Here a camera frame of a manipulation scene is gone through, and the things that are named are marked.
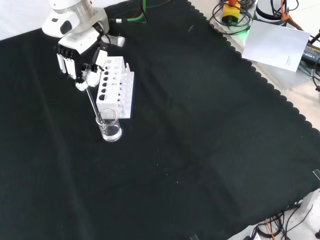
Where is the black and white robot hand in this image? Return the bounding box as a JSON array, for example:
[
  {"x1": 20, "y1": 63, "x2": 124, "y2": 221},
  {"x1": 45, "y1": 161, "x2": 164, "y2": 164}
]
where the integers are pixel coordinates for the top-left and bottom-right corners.
[{"x1": 53, "y1": 26, "x2": 109, "y2": 91}]

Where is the clear glass rod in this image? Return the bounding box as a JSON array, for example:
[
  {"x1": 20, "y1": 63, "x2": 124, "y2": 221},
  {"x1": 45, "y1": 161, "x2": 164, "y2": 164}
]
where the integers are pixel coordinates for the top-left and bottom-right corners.
[{"x1": 84, "y1": 86, "x2": 107, "y2": 135}]

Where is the white test tube rack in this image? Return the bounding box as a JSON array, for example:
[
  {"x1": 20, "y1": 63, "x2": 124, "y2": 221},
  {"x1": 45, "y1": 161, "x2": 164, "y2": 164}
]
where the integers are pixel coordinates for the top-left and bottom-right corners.
[{"x1": 95, "y1": 56, "x2": 135, "y2": 119}]

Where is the clear glass beaker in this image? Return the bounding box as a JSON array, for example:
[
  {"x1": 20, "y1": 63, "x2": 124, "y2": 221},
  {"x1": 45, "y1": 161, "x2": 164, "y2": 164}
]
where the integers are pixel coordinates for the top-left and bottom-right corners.
[{"x1": 95, "y1": 107, "x2": 123, "y2": 143}]

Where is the black bench cloth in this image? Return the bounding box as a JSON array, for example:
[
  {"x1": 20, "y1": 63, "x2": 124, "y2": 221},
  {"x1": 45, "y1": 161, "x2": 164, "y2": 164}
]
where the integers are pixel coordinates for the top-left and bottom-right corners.
[{"x1": 0, "y1": 0, "x2": 320, "y2": 240}]

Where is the yellow stop button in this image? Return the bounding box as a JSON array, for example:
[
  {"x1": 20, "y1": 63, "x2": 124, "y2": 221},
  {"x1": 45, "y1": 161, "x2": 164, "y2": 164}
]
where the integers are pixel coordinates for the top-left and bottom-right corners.
[{"x1": 221, "y1": 0, "x2": 242, "y2": 26}]

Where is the pale board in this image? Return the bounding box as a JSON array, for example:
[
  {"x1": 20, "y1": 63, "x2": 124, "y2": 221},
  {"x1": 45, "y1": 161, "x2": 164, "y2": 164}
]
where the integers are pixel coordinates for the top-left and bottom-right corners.
[{"x1": 241, "y1": 19, "x2": 311, "y2": 74}]

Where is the black power adapter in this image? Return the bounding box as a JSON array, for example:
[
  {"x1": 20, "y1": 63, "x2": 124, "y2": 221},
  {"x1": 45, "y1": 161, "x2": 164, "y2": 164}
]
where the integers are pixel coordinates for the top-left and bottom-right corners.
[{"x1": 301, "y1": 41, "x2": 320, "y2": 64}]

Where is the green cable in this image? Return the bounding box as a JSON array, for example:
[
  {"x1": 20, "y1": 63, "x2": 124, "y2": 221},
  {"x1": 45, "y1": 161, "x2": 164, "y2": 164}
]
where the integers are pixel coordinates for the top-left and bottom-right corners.
[{"x1": 111, "y1": 0, "x2": 148, "y2": 25}]

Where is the orange cable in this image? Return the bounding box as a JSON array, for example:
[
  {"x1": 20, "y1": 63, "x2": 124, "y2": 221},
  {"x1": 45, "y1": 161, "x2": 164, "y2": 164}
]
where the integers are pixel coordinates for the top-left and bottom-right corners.
[{"x1": 279, "y1": 0, "x2": 305, "y2": 31}]

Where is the black cable bundle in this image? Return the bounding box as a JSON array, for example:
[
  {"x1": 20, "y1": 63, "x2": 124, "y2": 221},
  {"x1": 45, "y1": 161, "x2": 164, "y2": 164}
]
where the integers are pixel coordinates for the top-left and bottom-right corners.
[{"x1": 251, "y1": 204, "x2": 320, "y2": 240}]

